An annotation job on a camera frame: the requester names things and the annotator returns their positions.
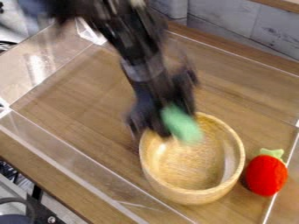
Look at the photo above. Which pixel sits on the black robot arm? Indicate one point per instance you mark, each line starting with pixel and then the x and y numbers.
pixel 136 32

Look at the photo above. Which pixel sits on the clear acrylic tray enclosure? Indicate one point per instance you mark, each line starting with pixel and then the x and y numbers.
pixel 64 138

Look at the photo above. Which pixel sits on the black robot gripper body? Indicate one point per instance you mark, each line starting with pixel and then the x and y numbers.
pixel 155 94

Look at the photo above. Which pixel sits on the clear acrylic corner bracket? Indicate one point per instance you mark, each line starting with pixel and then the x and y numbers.
pixel 87 33

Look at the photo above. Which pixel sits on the black table clamp base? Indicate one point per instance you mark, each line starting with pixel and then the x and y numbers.
pixel 35 214

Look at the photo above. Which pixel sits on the red toy strawberry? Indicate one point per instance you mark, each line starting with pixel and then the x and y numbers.
pixel 267 173

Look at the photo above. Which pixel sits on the green rectangular stick block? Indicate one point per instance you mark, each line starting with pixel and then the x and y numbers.
pixel 180 124

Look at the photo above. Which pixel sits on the brown wooden bowl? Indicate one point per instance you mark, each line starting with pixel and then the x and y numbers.
pixel 195 173

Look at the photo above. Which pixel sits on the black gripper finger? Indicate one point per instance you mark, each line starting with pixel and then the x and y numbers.
pixel 187 100
pixel 159 128

